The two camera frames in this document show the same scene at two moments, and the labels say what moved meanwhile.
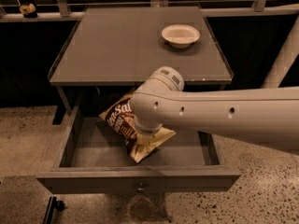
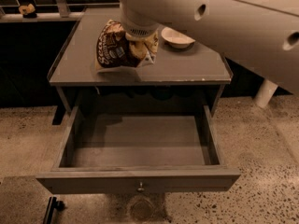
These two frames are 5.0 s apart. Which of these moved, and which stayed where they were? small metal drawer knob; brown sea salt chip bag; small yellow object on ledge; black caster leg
Moved: brown sea salt chip bag
Stayed: black caster leg; small metal drawer knob; small yellow object on ledge
